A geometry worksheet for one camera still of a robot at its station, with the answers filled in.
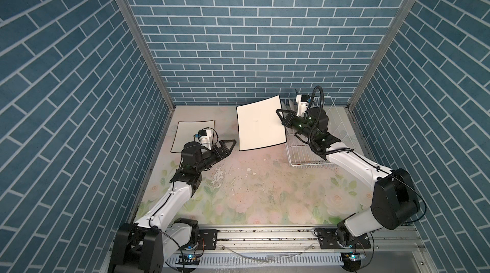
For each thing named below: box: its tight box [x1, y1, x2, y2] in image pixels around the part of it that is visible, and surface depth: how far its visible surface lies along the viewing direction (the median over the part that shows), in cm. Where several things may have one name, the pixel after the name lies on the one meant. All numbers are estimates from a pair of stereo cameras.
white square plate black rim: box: [236, 94, 287, 152], surface depth 84 cm
